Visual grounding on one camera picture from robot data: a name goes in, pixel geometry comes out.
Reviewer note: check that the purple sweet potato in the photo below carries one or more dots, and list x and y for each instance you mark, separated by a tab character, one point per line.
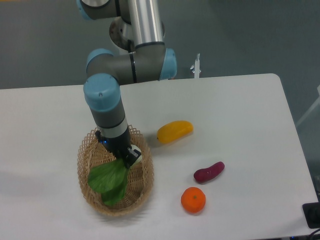
206	174

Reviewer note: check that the black device at table edge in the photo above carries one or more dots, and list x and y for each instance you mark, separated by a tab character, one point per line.
312	214

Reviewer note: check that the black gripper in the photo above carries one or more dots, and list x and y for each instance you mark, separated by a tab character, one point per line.
117	141

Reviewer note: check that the orange tangerine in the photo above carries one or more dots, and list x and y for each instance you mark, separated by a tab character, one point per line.
193	200

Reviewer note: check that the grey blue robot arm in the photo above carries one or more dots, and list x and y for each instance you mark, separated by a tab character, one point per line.
147	59

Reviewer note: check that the woven wicker basket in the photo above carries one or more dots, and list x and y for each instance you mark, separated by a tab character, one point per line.
140	178

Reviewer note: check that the green bok choy vegetable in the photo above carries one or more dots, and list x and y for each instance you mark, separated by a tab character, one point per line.
110	180

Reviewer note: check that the yellow mango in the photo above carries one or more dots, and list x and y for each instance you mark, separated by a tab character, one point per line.
174	130

